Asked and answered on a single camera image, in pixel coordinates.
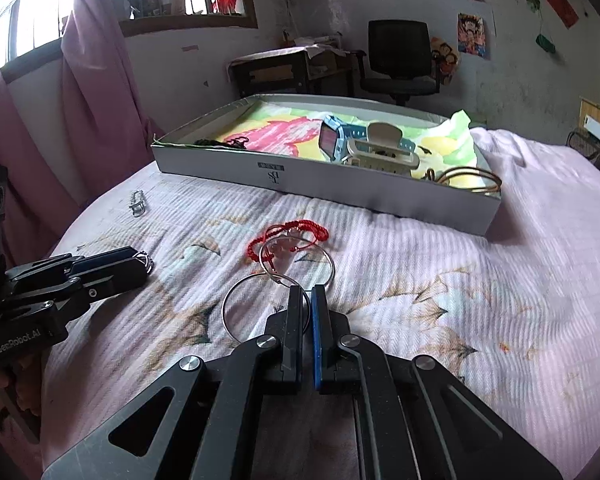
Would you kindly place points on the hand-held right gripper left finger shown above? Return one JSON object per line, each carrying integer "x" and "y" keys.
{"x": 295, "y": 320}

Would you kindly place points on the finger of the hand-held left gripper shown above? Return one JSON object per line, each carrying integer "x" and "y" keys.
{"x": 105, "y": 257}
{"x": 110, "y": 282}

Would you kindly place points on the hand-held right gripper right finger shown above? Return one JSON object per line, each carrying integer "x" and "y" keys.
{"x": 319, "y": 340}

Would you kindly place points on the silver hair clips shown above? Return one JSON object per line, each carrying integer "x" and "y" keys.
{"x": 147, "y": 261}

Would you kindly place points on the silver hair clip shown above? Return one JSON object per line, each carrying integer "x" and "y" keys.
{"x": 139, "y": 205}

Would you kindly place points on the white cardboard box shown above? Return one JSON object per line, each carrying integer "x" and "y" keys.
{"x": 330, "y": 195}

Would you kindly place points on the beige hair claw clip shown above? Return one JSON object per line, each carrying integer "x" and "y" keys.
{"x": 380, "y": 155}

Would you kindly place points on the light blue wrist watch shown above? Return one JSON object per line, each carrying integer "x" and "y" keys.
{"x": 330, "y": 137}

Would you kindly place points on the gold bangles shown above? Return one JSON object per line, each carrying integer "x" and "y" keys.
{"x": 472, "y": 169}

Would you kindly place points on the person's left hand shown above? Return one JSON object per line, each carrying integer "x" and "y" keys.
{"x": 27, "y": 385}

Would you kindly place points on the pink curtain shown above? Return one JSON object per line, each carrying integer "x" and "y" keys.
{"x": 10, "y": 160}
{"x": 105, "y": 110}

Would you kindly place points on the colourful painted paper sheet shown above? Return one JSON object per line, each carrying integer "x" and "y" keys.
{"x": 280, "y": 130}

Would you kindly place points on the dark wooden desk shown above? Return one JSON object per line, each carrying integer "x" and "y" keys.
{"x": 275, "y": 70}

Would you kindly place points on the white desk cloth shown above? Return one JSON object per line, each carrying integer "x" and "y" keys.
{"x": 320, "y": 47}

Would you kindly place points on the black office chair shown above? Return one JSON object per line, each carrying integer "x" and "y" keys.
{"x": 397, "y": 50}

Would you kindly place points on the white rectangular appliance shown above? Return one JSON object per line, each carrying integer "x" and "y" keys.
{"x": 597, "y": 129}

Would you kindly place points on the green hanging pouch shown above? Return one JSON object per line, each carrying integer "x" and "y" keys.
{"x": 545, "y": 43}

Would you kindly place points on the cartoon figures wall sticker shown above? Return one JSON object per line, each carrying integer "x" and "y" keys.
{"x": 446, "y": 60}

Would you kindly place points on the cartoon boy wall poster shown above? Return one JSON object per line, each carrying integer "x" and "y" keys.
{"x": 472, "y": 35}

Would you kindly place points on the red paper wall square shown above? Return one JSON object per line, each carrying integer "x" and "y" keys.
{"x": 562, "y": 9}

